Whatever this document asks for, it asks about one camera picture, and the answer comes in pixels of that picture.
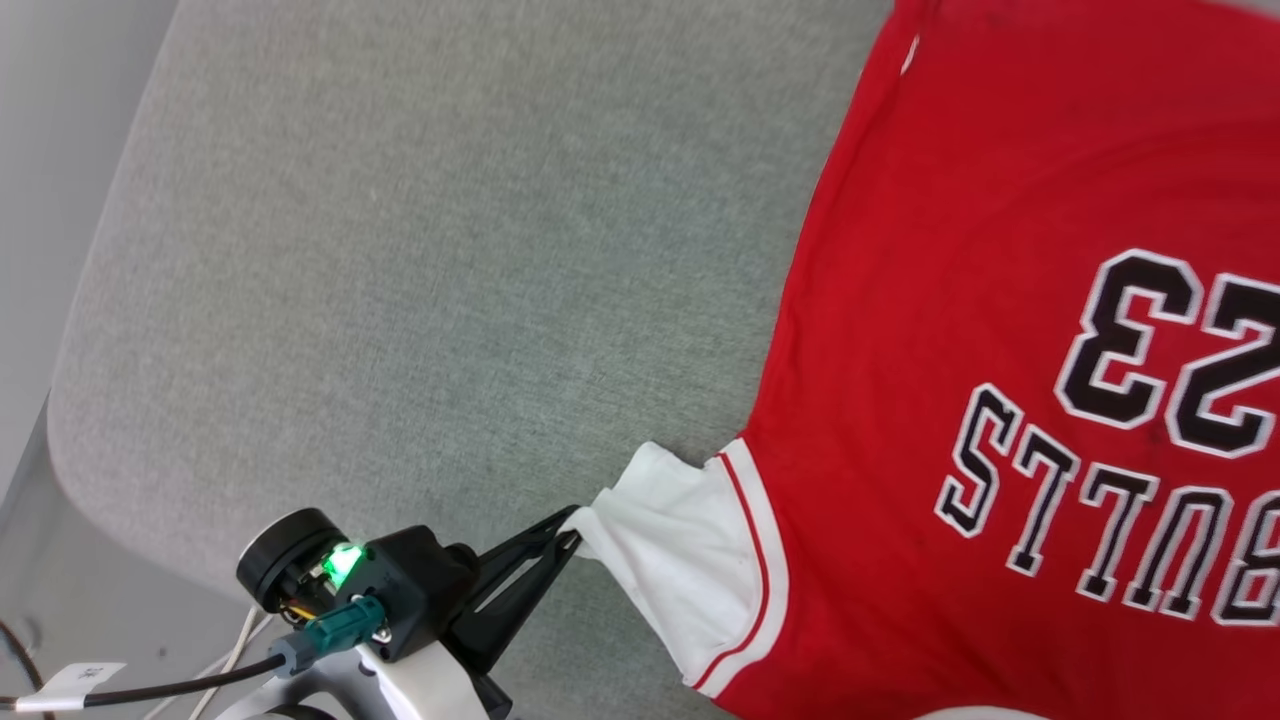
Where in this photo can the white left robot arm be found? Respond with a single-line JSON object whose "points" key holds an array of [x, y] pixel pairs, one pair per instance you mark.
{"points": [[330, 695]]}

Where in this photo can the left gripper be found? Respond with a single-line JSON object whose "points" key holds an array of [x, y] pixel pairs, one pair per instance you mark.
{"points": [[430, 690]]}

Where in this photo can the grey fabric sofa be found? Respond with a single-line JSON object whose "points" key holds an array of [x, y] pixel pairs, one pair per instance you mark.
{"points": [[400, 250]]}

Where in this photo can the red Bulls jersey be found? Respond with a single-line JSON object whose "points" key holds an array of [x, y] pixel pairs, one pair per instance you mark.
{"points": [[950, 250]]}

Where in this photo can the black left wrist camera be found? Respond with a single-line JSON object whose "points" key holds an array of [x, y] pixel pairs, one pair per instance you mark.
{"points": [[420, 590]]}

